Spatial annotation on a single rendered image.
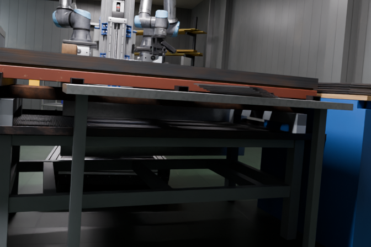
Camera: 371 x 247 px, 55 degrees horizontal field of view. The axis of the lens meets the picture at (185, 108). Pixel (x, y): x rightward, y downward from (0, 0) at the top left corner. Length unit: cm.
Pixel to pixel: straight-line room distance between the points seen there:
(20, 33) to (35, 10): 67
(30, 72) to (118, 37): 137
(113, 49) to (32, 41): 713
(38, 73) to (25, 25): 841
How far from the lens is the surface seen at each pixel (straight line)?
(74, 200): 137
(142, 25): 235
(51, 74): 151
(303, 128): 199
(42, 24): 984
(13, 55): 151
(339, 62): 411
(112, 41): 276
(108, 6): 287
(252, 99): 141
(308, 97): 196
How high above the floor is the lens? 76
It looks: 3 degrees down
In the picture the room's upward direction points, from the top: 4 degrees clockwise
